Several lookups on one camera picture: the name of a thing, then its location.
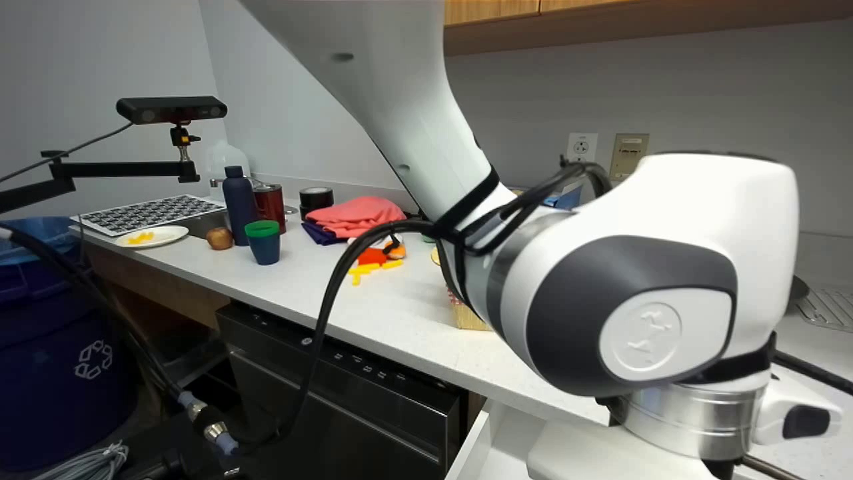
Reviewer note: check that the wooden front kitchen drawer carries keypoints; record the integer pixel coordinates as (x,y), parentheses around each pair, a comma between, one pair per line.
(497,444)

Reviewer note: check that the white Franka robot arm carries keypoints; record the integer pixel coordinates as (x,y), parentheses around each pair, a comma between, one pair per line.
(639,294)

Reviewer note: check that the red toy fries carton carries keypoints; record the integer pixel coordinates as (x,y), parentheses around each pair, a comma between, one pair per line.
(370,258)

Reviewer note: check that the yellow toy fry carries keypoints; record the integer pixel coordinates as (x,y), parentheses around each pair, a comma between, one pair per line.
(363,274)

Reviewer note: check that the brown round toy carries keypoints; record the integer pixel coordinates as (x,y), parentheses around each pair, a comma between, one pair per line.
(218,239)

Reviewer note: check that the yellow toy food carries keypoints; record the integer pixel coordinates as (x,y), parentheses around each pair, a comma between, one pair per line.
(138,239)

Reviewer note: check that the pink red cloth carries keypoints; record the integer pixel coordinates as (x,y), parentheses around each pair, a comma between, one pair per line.
(355,214)

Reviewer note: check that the dark blue cloth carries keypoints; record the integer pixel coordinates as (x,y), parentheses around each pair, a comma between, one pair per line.
(317,236)

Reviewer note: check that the black tape roll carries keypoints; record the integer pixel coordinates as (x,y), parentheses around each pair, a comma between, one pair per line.
(314,203)

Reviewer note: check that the red can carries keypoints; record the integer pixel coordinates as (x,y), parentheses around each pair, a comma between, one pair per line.
(269,206)

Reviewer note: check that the blue cup green lid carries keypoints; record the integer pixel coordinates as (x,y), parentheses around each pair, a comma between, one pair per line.
(264,247)

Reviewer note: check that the dark blue bottle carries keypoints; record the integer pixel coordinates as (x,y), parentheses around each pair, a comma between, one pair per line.
(238,203)

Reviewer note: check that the dark steel dishwasher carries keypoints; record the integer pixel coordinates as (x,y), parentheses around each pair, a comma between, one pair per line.
(355,427)

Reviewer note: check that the white plate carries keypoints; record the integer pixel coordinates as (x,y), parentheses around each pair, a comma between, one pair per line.
(168,236)

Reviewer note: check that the wooden base cabinet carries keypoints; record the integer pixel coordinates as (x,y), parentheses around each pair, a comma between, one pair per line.
(160,288)

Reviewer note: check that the dish drying rack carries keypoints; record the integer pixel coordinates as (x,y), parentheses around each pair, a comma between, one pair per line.
(148,214)

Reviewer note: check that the black round disc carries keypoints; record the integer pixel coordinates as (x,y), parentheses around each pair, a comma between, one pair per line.
(798,292)

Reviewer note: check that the blue recycling bin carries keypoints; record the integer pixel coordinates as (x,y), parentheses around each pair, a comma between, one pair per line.
(54,382)

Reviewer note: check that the white wall outlet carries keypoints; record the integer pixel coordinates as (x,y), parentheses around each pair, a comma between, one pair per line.
(581,148)

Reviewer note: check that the beige wall switch plate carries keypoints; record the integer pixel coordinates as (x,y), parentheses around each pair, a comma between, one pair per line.
(630,155)

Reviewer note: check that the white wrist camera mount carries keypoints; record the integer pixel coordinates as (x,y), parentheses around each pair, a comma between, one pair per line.
(575,462)

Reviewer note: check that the black stereo camera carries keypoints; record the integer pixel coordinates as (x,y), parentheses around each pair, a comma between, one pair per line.
(168,111)

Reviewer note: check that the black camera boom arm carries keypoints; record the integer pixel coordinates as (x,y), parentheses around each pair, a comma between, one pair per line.
(114,170)

